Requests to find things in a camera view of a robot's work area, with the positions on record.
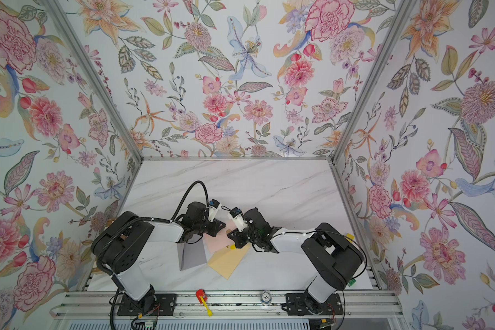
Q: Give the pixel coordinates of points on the yellow stick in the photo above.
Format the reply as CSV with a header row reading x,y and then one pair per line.
x,y
209,312

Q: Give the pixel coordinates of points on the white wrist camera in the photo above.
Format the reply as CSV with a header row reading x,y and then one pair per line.
x,y
237,217
213,208

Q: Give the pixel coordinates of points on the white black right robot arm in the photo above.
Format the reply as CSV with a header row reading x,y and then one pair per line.
x,y
336,258

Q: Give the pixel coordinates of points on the pink envelope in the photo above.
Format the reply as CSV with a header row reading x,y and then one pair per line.
x,y
221,240

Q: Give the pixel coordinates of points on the aluminium corner frame post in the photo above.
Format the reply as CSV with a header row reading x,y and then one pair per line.
x,y
400,18
63,25

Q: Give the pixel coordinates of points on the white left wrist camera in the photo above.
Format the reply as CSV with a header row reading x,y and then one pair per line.
x,y
213,208

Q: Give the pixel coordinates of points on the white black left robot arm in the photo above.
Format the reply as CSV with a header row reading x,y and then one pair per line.
x,y
118,247

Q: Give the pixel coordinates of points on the round silver knob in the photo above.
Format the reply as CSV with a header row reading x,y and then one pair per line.
x,y
266,298

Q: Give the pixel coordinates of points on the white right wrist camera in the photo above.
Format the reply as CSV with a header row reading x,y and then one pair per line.
x,y
237,217

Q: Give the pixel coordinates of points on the yellow envelope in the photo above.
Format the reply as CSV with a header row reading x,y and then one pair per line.
x,y
226,260

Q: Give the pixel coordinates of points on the grey lavender envelope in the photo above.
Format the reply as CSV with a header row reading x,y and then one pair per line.
x,y
191,255

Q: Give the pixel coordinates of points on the aluminium corner frame post left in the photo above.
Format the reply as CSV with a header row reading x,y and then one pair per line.
x,y
63,25

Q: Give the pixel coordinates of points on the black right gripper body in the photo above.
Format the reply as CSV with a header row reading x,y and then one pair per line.
x,y
254,237

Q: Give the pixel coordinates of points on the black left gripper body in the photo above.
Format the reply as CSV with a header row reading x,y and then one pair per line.
x,y
201,227

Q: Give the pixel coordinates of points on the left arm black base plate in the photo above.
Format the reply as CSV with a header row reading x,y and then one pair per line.
x,y
157,305

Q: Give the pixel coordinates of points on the aluminium corner frame post right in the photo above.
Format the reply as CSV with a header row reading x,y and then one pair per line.
x,y
400,18

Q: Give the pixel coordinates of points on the aluminium front rail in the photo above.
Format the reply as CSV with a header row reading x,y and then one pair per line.
x,y
231,305

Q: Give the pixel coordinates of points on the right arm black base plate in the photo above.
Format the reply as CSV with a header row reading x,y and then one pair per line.
x,y
300,304

